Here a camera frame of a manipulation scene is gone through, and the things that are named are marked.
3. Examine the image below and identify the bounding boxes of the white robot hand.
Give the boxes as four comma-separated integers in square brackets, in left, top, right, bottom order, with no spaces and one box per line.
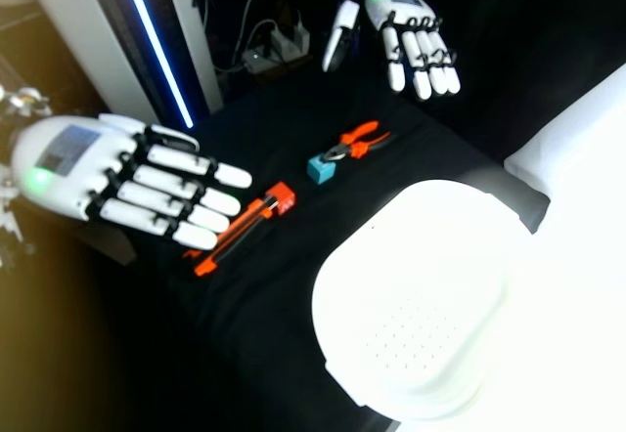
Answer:
[321,0,462,102]
[9,112,254,251]

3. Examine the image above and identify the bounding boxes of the orange and black pliers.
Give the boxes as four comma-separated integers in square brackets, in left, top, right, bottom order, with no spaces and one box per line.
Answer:
[320,119,392,163]

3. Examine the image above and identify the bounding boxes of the orange and black utility knife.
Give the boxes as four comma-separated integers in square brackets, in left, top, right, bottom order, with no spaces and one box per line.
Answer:
[181,195,276,278]

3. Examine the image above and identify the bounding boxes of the white power strip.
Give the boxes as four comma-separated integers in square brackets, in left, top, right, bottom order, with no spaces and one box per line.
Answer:
[243,21,312,73]

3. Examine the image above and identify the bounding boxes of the white tower with blue light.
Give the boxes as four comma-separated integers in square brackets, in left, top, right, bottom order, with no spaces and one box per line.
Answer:
[14,0,225,130]

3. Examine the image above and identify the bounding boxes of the blue number cube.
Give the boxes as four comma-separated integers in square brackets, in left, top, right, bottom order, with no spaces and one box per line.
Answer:
[306,153,338,187]

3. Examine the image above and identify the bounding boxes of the red number cube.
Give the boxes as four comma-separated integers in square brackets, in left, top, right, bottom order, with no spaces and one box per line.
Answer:
[266,181,297,217]

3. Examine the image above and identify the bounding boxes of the black table cloth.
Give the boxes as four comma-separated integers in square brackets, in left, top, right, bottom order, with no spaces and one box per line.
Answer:
[87,72,552,432]

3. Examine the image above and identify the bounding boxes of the white padded surface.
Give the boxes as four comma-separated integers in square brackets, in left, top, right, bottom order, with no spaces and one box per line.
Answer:
[503,63,626,432]

